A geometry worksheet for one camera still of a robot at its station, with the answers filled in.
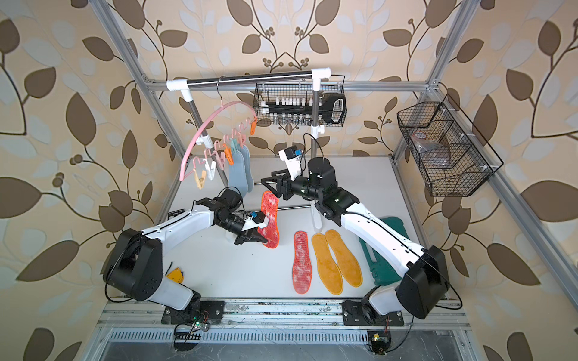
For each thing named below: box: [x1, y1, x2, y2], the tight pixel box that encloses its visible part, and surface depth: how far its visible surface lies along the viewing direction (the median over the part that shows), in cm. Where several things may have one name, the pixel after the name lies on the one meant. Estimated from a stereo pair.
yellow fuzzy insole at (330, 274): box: [310, 233, 344, 296], surface depth 86 cm
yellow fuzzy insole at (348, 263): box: [325, 229, 363, 289], surface depth 87 cm
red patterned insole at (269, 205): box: [258, 190, 280, 249], surface depth 75 cm
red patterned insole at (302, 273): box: [292, 230, 313, 295], surface depth 86 cm
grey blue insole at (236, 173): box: [228, 149, 248, 198], surface depth 84 cm
